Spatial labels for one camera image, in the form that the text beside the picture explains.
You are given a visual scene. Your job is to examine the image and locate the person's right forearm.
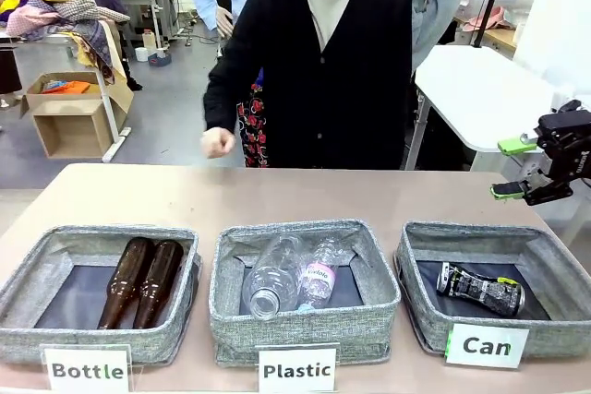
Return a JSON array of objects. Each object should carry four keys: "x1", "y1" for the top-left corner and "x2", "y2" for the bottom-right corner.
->
[{"x1": 202, "y1": 41, "x2": 259, "y2": 135}]

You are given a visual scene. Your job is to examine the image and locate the pink cloth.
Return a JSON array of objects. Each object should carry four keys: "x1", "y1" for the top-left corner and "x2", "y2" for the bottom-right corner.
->
[{"x1": 461, "y1": 6, "x2": 514, "y2": 33}]

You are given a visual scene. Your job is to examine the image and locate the large clear plastic bottle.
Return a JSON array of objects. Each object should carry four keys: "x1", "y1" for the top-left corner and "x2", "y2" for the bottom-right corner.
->
[{"x1": 240, "y1": 233, "x2": 307, "y2": 321}]

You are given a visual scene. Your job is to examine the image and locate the brown cardboard box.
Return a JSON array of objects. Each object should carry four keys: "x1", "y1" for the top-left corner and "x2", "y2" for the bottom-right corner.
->
[{"x1": 19, "y1": 69, "x2": 136, "y2": 161}]

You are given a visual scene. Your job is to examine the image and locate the person in dark skirt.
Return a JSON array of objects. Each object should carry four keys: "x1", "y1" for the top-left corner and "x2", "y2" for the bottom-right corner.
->
[{"x1": 0, "y1": 46, "x2": 24, "y2": 112}]

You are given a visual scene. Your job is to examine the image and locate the person in black cardigan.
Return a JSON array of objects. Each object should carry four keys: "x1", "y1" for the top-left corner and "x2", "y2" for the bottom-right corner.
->
[{"x1": 202, "y1": 0, "x2": 416, "y2": 171}]

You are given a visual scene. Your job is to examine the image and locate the person's right hand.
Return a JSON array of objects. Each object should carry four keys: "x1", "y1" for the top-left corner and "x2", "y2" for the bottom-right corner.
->
[{"x1": 199, "y1": 126, "x2": 237, "y2": 161}]

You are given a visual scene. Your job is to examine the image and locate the white Can label sign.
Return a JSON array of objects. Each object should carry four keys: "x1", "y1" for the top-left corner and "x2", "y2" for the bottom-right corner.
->
[{"x1": 443, "y1": 322, "x2": 530, "y2": 370}]

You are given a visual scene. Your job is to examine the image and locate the brown glass bottle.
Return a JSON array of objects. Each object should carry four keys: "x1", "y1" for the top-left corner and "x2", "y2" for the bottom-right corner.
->
[
  {"x1": 96, "y1": 236, "x2": 157, "y2": 331},
  {"x1": 132, "y1": 239, "x2": 186, "y2": 330}
]

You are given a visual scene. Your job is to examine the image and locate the white Bottle label sign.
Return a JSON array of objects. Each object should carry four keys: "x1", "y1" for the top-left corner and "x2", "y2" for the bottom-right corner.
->
[{"x1": 40, "y1": 342, "x2": 134, "y2": 393}]

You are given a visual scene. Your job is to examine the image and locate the orange cloth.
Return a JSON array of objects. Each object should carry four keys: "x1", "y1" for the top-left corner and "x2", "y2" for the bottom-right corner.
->
[{"x1": 43, "y1": 79, "x2": 92, "y2": 95}]

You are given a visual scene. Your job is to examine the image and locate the white table with clothes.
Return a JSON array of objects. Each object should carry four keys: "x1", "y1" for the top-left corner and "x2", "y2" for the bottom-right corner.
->
[{"x1": 0, "y1": 18, "x2": 134, "y2": 164}]

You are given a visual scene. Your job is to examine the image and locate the grey fabric basket plastic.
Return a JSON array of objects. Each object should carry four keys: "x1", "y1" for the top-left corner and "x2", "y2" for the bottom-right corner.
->
[{"x1": 208, "y1": 219, "x2": 402, "y2": 366}]

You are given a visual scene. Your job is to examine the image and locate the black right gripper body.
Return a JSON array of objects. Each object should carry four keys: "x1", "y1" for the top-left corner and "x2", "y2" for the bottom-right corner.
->
[{"x1": 534, "y1": 109, "x2": 591, "y2": 183}]

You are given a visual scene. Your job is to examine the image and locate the crushed black drink can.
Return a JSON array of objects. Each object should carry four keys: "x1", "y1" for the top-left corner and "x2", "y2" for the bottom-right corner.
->
[{"x1": 435, "y1": 260, "x2": 527, "y2": 319}]

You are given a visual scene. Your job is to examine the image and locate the grey hooded jacket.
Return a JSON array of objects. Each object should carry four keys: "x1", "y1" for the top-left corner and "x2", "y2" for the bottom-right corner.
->
[{"x1": 402, "y1": 0, "x2": 468, "y2": 73}]

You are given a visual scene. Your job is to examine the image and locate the red floral black skirt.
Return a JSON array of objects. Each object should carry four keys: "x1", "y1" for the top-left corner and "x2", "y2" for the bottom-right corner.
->
[{"x1": 235, "y1": 82, "x2": 270, "y2": 170}]

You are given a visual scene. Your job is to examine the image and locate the grey fabric basket can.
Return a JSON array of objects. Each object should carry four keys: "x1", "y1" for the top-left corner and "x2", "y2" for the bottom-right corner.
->
[{"x1": 393, "y1": 221, "x2": 591, "y2": 359}]

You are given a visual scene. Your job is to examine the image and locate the pile of colourful clothes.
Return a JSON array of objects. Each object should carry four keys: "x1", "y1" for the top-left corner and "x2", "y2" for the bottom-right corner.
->
[{"x1": 0, "y1": 0, "x2": 132, "y2": 42}]

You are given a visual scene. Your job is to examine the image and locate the white Plastic label sign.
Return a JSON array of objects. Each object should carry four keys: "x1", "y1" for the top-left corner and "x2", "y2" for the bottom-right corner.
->
[{"x1": 256, "y1": 342, "x2": 341, "y2": 394}]

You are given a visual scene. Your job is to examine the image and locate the white rounded side table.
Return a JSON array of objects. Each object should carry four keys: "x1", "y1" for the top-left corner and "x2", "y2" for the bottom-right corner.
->
[{"x1": 414, "y1": 44, "x2": 573, "y2": 153}]

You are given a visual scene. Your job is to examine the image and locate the light wooden desk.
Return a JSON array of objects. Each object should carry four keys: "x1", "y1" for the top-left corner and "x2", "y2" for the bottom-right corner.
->
[{"x1": 114, "y1": 0, "x2": 169, "y2": 47}]

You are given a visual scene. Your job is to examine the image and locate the small pink-label plastic bottle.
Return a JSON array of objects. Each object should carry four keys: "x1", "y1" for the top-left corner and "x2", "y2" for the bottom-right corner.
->
[{"x1": 296, "y1": 236, "x2": 353, "y2": 313}]

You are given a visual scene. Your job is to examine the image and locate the grey fabric basket bottle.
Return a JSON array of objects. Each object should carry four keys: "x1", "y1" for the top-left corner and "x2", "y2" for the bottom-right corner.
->
[{"x1": 0, "y1": 224, "x2": 203, "y2": 366}]

